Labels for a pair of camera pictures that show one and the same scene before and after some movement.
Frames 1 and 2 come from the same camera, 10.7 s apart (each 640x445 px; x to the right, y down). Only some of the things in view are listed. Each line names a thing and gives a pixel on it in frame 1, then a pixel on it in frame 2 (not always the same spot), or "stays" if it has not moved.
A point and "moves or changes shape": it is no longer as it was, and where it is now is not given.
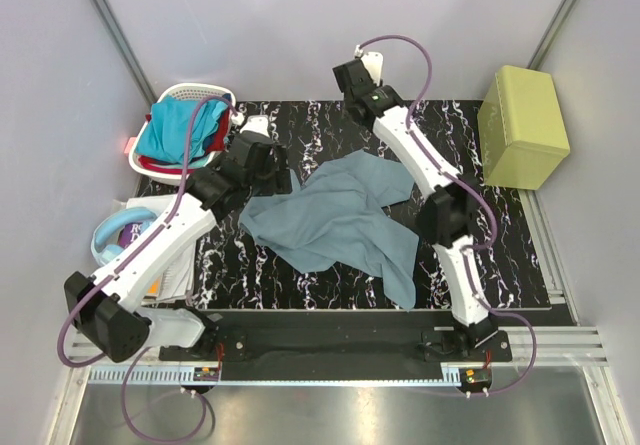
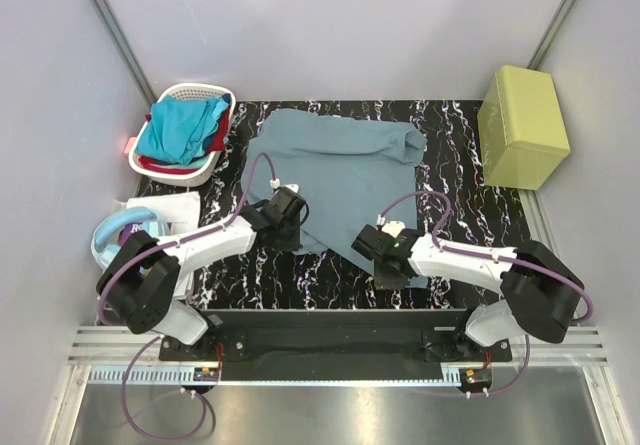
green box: [522, 127] stays
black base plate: [339, 346] stays
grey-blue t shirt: [334, 217] moves or changes shape
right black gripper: [373, 84] → [382, 283]
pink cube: [129, 145] stays
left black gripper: [279, 170] → [288, 235]
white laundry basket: [188, 91] stays
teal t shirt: [166, 131] stays
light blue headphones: [104, 244] stays
